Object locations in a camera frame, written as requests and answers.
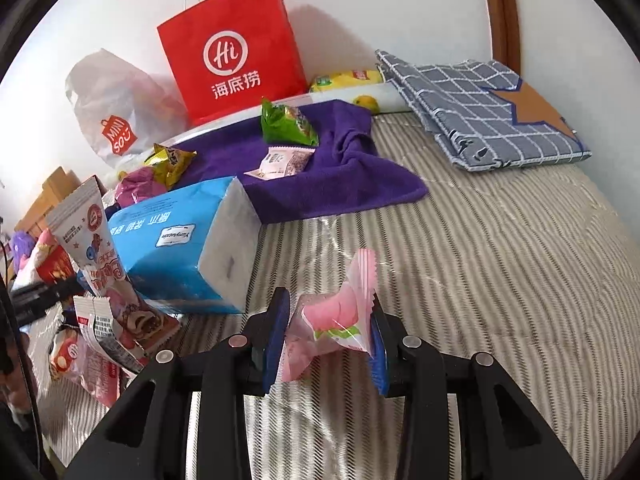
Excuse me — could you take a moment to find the pink peach candy packet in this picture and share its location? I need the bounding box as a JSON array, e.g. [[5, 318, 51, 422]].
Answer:
[[279, 248, 378, 382]]

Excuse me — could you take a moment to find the red snack packet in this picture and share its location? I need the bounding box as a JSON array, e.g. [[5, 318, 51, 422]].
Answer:
[[13, 229, 76, 288]]

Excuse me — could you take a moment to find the pink snack packet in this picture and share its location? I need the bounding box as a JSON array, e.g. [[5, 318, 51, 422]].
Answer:
[[115, 166, 167, 208]]

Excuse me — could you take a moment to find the small olive yellow packet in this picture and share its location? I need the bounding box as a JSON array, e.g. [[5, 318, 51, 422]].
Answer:
[[143, 144, 198, 191]]

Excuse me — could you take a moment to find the pink nougat packet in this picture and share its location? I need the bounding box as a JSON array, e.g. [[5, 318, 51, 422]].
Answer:
[[245, 146, 314, 181]]

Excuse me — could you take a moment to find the green snack packet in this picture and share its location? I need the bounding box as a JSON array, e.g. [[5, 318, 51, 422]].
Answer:
[[260, 99, 319, 148]]

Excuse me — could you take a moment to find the orange white snack packet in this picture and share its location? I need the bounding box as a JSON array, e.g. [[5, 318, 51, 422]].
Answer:
[[49, 326, 120, 408]]

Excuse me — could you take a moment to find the small white red sachet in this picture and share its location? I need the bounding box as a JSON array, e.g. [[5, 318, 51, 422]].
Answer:
[[73, 295, 146, 375]]

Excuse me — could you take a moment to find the striped grey quilt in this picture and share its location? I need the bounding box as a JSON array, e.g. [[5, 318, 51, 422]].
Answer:
[[37, 112, 634, 480]]

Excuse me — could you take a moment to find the blue tissue pack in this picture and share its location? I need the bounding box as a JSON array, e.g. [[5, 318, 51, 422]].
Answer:
[[108, 177, 262, 314]]

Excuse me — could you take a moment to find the white red strawberry snack pouch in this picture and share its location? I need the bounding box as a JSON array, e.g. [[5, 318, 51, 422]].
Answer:
[[46, 178, 180, 356]]

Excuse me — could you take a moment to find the wooden bedside table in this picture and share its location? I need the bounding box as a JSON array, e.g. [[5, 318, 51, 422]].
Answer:
[[14, 167, 80, 238]]

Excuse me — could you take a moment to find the purple towel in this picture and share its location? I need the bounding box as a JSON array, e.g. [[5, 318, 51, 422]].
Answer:
[[177, 100, 427, 224]]

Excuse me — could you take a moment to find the blue plaid folded cloth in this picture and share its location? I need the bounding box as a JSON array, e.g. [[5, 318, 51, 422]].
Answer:
[[376, 50, 591, 172]]

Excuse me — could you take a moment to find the white Miniso plastic bag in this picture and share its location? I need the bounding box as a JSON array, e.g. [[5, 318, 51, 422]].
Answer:
[[65, 49, 189, 168]]

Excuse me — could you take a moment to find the yellow lemon tea pack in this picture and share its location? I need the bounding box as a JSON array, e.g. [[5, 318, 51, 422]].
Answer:
[[309, 70, 384, 92]]

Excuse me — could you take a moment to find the red Haidilao paper bag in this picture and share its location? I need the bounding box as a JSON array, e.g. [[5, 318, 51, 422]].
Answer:
[[157, 0, 307, 125]]

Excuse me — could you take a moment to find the brown wooden door frame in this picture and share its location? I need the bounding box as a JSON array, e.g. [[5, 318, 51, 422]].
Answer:
[[486, 0, 522, 73]]

